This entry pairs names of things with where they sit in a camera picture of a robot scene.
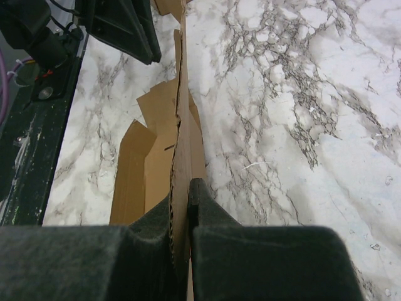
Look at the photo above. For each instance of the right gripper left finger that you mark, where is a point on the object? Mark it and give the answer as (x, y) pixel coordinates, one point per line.
(84, 260)

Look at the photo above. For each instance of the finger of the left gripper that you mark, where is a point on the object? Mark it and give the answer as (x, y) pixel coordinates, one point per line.
(126, 25)

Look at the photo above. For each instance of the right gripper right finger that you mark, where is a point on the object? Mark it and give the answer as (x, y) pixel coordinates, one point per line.
(235, 262)

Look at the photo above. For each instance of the cardboard box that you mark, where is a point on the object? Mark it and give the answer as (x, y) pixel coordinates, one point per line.
(157, 160)

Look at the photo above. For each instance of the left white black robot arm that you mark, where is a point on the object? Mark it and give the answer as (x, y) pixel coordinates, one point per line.
(24, 27)

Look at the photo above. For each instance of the small cardboard piece left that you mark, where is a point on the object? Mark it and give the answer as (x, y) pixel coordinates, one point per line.
(165, 7)

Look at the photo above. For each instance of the black mounting rail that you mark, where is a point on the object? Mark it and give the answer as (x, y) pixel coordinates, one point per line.
(32, 137)

